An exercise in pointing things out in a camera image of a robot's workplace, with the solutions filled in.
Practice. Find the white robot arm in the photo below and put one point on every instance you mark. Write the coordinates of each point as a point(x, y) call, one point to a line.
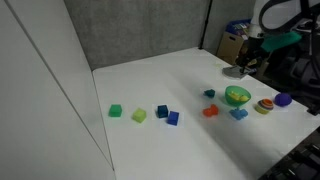
point(283, 15)

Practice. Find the teal toy animal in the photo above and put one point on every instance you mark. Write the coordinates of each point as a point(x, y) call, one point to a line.
point(209, 93)

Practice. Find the orange toy animal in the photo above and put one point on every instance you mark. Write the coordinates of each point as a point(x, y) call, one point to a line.
point(210, 110)

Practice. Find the green plastic bowl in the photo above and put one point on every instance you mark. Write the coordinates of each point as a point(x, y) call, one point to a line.
point(237, 100)

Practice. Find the light blue toy animal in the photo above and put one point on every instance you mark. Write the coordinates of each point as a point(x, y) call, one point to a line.
point(238, 114)

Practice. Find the purple ball toy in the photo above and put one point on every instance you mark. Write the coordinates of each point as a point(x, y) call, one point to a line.
point(283, 99)

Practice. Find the dark blue cube block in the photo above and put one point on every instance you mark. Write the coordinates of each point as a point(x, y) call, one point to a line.
point(162, 111)

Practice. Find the bright blue cube block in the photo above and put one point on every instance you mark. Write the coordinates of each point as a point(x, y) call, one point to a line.
point(173, 118)

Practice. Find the yellow-green cube block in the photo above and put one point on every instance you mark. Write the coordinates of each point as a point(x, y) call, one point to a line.
point(139, 115)

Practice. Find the green cube block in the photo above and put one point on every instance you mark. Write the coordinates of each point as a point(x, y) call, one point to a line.
point(115, 110)

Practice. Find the pale yellow tape piece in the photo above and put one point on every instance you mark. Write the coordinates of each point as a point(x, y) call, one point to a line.
point(218, 65)

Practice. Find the grey metal mounting plate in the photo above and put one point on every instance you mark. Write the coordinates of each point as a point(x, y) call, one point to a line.
point(234, 72)

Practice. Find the black tripod pole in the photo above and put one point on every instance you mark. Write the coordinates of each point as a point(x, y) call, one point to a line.
point(206, 23)

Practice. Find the brown cardboard box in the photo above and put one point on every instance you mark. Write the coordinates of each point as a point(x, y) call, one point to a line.
point(229, 46)

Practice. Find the blue package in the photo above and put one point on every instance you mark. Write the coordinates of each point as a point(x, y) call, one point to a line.
point(238, 26)

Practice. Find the green foam pad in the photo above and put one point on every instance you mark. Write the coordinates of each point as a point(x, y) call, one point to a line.
point(280, 41)

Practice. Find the black office chair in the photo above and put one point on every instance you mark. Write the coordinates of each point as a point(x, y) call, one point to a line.
point(305, 71)

